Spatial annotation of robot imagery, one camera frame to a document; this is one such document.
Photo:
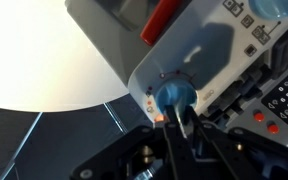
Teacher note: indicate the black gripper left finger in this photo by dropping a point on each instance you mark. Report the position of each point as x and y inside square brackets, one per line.
[174, 150]

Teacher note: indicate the blue stove knob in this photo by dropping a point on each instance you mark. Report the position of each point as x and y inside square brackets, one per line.
[274, 8]
[174, 95]

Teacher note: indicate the round white table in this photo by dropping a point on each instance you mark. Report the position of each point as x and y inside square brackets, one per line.
[34, 50]

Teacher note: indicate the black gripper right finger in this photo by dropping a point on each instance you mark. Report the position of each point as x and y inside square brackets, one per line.
[234, 153]

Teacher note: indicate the grey toy stove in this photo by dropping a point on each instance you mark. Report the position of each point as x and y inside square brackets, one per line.
[170, 56]

